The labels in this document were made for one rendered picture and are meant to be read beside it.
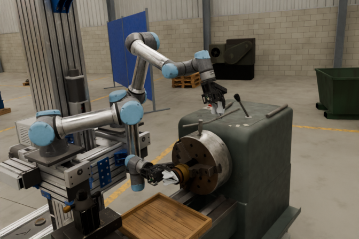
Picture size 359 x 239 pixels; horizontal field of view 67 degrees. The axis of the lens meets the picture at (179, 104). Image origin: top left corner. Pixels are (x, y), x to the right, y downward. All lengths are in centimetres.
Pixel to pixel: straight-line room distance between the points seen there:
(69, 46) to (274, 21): 1001
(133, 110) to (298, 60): 1021
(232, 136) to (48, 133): 88
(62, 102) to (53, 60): 25
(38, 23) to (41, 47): 13
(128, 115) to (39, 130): 40
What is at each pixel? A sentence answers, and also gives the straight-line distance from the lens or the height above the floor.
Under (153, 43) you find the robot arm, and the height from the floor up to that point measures 170.
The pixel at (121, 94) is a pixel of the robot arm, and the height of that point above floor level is 138.
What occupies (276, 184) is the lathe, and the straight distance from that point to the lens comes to 185.
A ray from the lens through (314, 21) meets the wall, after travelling 1123.
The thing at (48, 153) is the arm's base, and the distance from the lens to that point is 157.
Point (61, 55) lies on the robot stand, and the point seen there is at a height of 165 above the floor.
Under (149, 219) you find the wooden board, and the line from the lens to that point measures 143.
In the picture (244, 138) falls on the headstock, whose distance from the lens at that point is 139.
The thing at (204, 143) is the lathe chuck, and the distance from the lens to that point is 134.
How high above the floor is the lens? 173
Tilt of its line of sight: 14 degrees down
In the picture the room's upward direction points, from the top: 3 degrees counter-clockwise
